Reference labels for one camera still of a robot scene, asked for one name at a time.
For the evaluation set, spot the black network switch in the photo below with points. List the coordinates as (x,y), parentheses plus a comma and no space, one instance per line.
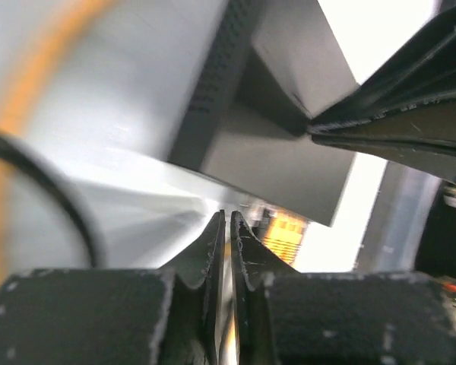
(271,67)

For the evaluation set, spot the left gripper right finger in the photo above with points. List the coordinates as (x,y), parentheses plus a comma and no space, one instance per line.
(283,316)

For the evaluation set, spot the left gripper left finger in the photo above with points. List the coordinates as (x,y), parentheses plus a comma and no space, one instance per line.
(117,316)

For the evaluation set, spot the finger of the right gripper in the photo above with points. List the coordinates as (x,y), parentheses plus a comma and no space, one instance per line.
(422,71)
(423,138)

